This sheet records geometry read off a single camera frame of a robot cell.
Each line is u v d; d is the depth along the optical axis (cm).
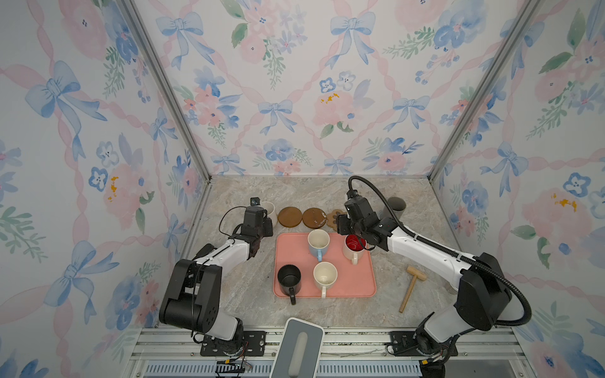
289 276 85
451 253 48
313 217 104
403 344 73
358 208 64
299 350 73
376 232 60
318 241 94
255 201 82
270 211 95
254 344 73
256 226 70
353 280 87
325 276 86
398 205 95
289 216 105
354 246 88
